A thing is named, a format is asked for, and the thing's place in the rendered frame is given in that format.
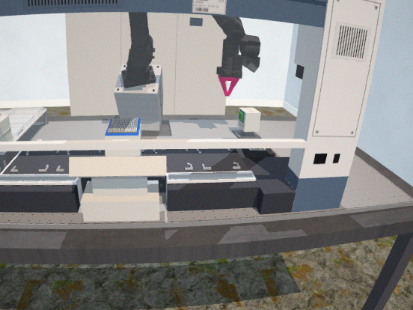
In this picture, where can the dark grey rectangular plate with label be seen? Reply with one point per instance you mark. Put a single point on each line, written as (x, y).
(258, 152)

